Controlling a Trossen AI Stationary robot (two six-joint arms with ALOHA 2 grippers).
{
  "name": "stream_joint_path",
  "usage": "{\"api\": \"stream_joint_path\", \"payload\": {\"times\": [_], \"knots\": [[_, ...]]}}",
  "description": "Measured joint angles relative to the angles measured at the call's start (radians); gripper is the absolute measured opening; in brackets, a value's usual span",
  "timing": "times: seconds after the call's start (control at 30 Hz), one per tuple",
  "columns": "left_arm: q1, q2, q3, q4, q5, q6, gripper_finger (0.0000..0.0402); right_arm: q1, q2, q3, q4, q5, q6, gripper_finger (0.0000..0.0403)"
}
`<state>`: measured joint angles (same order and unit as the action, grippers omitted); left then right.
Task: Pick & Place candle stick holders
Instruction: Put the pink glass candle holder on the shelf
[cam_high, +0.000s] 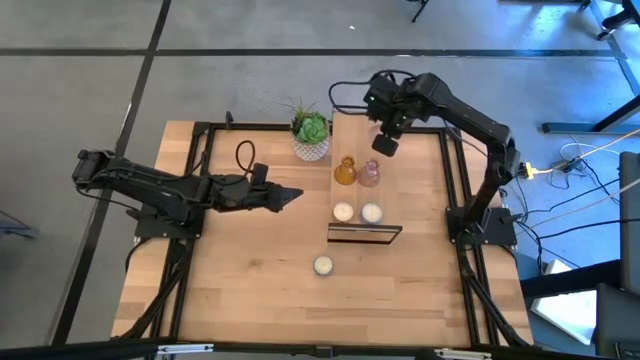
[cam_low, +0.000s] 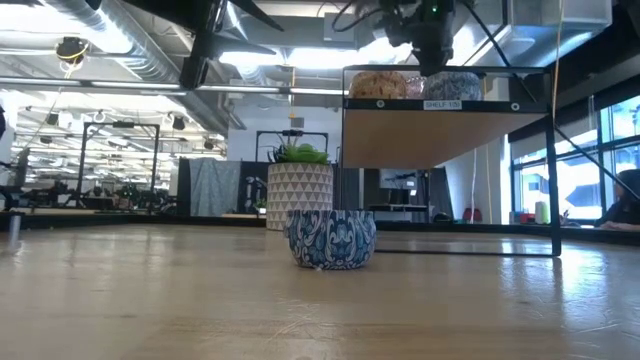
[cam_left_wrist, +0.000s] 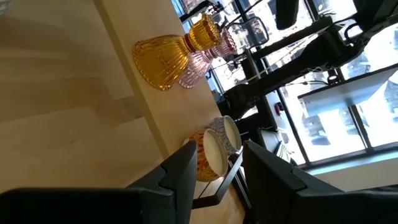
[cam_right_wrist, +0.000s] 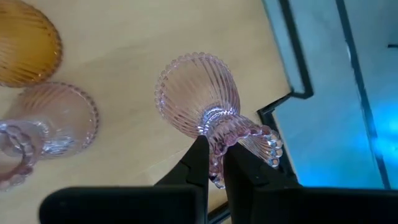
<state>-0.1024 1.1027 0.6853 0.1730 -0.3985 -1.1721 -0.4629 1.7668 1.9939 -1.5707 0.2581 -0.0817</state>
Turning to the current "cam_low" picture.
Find low black rack frame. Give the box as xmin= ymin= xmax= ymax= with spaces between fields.
xmin=254 ymin=129 xmax=330 ymax=164

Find wooden shelf with black frame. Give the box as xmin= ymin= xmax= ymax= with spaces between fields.
xmin=340 ymin=63 xmax=562 ymax=258

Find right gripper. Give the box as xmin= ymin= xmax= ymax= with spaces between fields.
xmin=412 ymin=22 xmax=454 ymax=77

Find white tealight candle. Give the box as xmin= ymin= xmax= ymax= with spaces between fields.
xmin=423 ymin=71 xmax=484 ymax=101
xmin=283 ymin=208 xmax=378 ymax=271

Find long ceiling light bar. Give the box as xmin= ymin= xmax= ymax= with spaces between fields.
xmin=0 ymin=74 xmax=351 ymax=97

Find silver ventilation duct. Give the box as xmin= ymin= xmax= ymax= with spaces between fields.
xmin=44 ymin=0 xmax=246 ymax=136

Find tan patterned candle tin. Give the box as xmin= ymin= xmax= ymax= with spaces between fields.
xmin=348 ymin=70 xmax=409 ymax=100

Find succulent in white patterned pot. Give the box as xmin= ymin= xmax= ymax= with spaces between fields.
xmin=265 ymin=142 xmax=335 ymax=232

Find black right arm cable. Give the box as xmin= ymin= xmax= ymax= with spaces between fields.
xmin=462 ymin=0 xmax=640 ymax=201

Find person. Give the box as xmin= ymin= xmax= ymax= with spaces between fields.
xmin=594 ymin=168 xmax=640 ymax=232

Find grey curtain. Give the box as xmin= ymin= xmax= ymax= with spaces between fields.
xmin=187 ymin=157 xmax=242 ymax=218

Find tall black rack frame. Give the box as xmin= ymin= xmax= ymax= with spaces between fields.
xmin=74 ymin=121 xmax=161 ymax=211

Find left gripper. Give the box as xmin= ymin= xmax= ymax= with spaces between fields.
xmin=179 ymin=0 xmax=285 ymax=90

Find silver metal post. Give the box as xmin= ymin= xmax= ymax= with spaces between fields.
xmin=7 ymin=213 xmax=24 ymax=251

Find black ceiling device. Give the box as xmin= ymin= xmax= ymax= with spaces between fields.
xmin=54 ymin=35 xmax=91 ymax=65

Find black aluminium table frame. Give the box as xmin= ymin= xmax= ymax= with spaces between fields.
xmin=0 ymin=212 xmax=640 ymax=246

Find yellow hanging cable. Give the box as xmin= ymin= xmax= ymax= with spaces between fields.
xmin=551 ymin=0 xmax=562 ymax=121

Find pink glass candle holder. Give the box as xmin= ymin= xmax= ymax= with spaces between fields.
xmin=404 ymin=75 xmax=427 ymax=100

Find computer monitor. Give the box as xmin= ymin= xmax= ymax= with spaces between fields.
xmin=378 ymin=168 xmax=419 ymax=191

